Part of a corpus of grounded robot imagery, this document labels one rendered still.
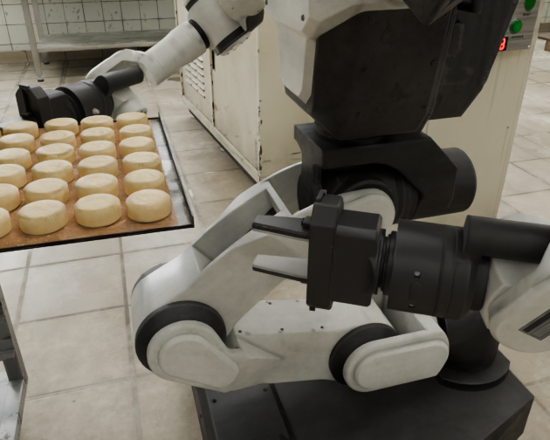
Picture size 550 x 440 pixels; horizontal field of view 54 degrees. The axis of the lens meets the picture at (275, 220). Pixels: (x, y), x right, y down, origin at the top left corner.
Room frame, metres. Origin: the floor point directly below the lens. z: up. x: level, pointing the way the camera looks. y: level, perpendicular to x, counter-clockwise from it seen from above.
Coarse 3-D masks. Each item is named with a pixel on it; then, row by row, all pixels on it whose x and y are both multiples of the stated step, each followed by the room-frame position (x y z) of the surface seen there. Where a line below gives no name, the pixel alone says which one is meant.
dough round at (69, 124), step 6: (48, 120) 0.82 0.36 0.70; (54, 120) 0.82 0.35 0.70; (60, 120) 0.82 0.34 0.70; (66, 120) 0.82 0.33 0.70; (72, 120) 0.82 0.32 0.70; (48, 126) 0.80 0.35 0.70; (54, 126) 0.80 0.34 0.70; (60, 126) 0.80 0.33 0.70; (66, 126) 0.80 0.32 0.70; (72, 126) 0.81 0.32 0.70; (72, 132) 0.81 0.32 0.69; (78, 132) 0.82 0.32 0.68
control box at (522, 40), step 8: (520, 0) 1.39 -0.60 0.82; (536, 0) 1.41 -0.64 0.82; (520, 8) 1.39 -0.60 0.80; (536, 8) 1.41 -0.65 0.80; (512, 16) 1.39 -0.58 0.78; (520, 16) 1.40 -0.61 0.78; (528, 16) 1.41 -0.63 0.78; (536, 16) 1.41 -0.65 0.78; (528, 24) 1.41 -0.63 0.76; (512, 32) 1.39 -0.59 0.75; (520, 32) 1.40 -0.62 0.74; (528, 32) 1.41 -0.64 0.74; (512, 40) 1.39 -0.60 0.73; (520, 40) 1.40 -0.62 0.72; (528, 40) 1.41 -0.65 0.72; (504, 48) 1.38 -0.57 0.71; (512, 48) 1.39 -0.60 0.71; (520, 48) 1.40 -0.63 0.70; (528, 48) 1.41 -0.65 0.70
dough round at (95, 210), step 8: (80, 200) 0.54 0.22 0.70; (88, 200) 0.54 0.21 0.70; (96, 200) 0.54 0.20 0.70; (104, 200) 0.54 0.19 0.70; (112, 200) 0.54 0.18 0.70; (80, 208) 0.52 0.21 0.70; (88, 208) 0.52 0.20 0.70; (96, 208) 0.52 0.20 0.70; (104, 208) 0.52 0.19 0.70; (112, 208) 0.53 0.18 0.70; (80, 216) 0.51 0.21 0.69; (88, 216) 0.51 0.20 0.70; (96, 216) 0.51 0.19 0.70; (104, 216) 0.52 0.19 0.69; (112, 216) 0.52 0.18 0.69; (120, 216) 0.54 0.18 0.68; (80, 224) 0.52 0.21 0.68; (88, 224) 0.51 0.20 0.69; (96, 224) 0.51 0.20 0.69; (104, 224) 0.52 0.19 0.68
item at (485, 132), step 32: (544, 0) 1.46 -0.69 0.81; (512, 64) 1.44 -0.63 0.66; (480, 96) 1.40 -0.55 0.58; (512, 96) 1.45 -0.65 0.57; (448, 128) 1.37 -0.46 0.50; (480, 128) 1.41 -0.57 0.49; (512, 128) 1.46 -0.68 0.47; (480, 160) 1.42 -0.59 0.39; (480, 192) 1.43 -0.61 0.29; (448, 224) 1.39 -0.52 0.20
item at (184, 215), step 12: (156, 120) 0.89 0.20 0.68; (156, 132) 0.83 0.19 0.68; (168, 144) 0.74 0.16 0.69; (168, 156) 0.73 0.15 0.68; (168, 168) 0.68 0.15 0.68; (168, 180) 0.64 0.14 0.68; (180, 180) 0.62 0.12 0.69; (180, 192) 0.61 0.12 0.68; (180, 204) 0.57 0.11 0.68; (180, 216) 0.54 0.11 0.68; (192, 216) 0.52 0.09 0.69; (156, 228) 0.51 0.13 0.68; (168, 228) 0.51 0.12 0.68; (180, 228) 0.52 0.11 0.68; (60, 240) 0.48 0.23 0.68; (72, 240) 0.49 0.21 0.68; (84, 240) 0.49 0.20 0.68; (0, 252) 0.47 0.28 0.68
